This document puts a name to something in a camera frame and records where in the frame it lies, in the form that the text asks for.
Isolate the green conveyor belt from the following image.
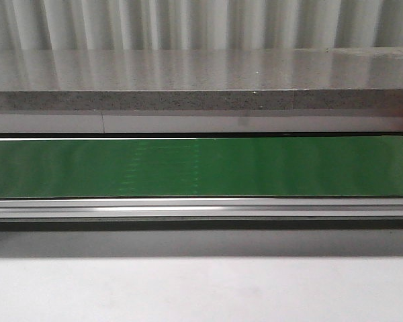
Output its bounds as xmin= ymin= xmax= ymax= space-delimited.
xmin=0 ymin=136 xmax=403 ymax=221

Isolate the white pleated curtain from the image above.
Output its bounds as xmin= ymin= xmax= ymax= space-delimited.
xmin=0 ymin=1 xmax=403 ymax=50

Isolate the grey granite counter ledge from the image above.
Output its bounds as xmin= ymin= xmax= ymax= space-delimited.
xmin=0 ymin=46 xmax=403 ymax=135

